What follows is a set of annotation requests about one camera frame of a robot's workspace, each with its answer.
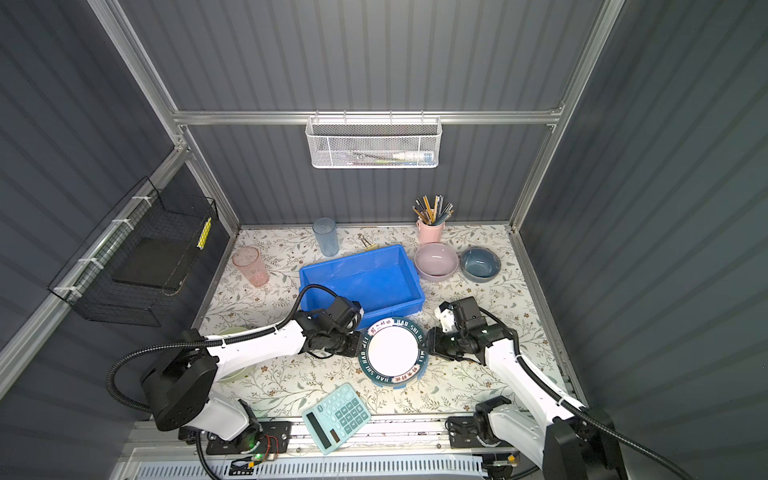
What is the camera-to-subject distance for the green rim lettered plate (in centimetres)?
81

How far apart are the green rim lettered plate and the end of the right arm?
0.09 metres

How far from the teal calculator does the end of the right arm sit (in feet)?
0.87

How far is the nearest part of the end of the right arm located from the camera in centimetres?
60

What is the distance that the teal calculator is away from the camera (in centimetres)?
72
